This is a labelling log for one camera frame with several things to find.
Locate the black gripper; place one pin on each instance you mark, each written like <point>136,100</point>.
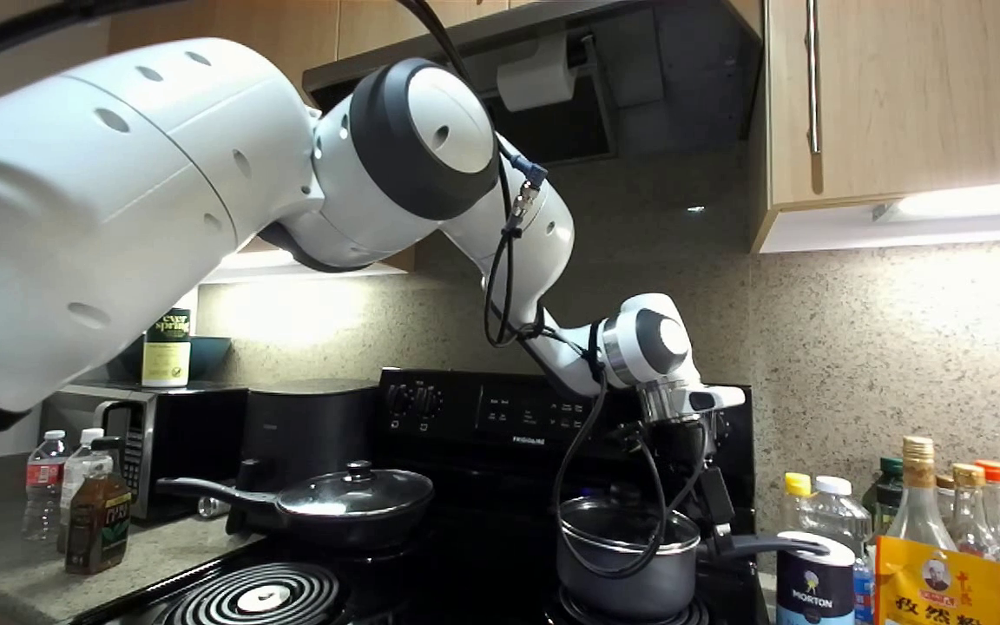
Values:
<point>688,475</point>

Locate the dark saucepan with glass lid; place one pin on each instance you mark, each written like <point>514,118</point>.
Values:
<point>625,562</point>

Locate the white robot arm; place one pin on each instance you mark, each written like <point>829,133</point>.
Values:
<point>128,181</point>

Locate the black electric stove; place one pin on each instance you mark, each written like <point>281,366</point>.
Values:
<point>500,457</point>

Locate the yellow cap bottle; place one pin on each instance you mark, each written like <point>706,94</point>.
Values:
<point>798,497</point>

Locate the white cap bottle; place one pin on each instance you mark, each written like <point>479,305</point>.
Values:
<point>839,515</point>

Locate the blue salt canister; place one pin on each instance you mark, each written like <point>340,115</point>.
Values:
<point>813,582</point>

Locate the green bottle behind sauces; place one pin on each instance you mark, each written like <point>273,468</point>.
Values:
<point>888,490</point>

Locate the yellow label sauce bottle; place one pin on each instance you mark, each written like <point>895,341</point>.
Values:
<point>920,577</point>

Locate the gold cap glass bottle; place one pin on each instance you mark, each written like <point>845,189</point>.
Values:
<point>970,511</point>

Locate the black frying pan with lid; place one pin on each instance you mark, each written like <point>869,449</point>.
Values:
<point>351,507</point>

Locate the black range hood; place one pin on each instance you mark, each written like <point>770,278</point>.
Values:
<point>652,74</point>

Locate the wooden cabinet near hood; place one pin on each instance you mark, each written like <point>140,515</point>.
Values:
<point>869,102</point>

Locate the paper towel roll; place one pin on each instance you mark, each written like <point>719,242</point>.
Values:
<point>540,77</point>

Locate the under cabinet light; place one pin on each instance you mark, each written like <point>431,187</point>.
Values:
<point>941,205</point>

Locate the blue bowl on microwave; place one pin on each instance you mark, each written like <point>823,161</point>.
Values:
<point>206,359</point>

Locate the black microwave oven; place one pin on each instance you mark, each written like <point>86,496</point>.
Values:
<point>162,432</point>

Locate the green tin canister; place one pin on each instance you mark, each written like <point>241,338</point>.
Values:
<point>167,350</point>

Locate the dark brown glass bottle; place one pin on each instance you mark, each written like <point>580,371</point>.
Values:
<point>100,526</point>

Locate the clear water bottle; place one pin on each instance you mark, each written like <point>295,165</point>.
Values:
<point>88,459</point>

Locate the water bottle red label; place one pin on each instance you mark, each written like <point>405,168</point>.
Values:
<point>44,479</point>

